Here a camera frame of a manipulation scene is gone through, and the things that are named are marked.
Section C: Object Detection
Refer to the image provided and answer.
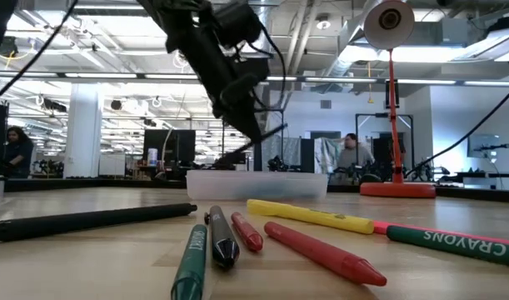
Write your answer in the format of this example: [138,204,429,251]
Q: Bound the black crayon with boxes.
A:
[203,204,242,269]

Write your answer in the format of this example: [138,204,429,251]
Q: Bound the person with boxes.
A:
[336,132,377,171]
[2,125,36,179]

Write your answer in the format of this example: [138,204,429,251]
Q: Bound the green crayon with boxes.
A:
[170,223,209,300]
[386,224,509,269]

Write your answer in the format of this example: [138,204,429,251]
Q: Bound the slim pink marker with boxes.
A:
[372,220,509,248]

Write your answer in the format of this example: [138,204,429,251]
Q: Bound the long red crayon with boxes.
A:
[263,220,389,288]

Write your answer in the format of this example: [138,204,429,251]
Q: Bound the grey wall monitor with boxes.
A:
[466,132,502,159]

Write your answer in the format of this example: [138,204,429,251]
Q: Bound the pink-lidded clear pencil box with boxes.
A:
[185,168,330,202]

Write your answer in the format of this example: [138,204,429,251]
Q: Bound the black lamp cable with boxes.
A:
[405,78,509,178]

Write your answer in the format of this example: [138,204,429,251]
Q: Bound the short red crayon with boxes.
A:
[230,211,265,253]

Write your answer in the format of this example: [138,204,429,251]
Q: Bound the white column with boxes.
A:
[63,82,106,179]

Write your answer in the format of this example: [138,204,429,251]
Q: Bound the yellow highlighter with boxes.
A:
[246,198,377,236]

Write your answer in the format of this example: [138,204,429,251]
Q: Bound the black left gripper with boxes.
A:
[165,22,272,143]

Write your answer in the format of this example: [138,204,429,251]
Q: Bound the long ceiling light strip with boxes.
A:
[0,71,509,88]

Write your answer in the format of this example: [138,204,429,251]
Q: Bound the red desk lamp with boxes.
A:
[359,0,437,200]

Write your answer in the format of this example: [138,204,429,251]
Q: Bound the black monitor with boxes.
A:
[142,128,197,168]

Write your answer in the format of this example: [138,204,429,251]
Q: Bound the black pen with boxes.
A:
[0,202,198,243]

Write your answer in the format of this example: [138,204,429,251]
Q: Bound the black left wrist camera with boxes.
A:
[213,1,265,48]

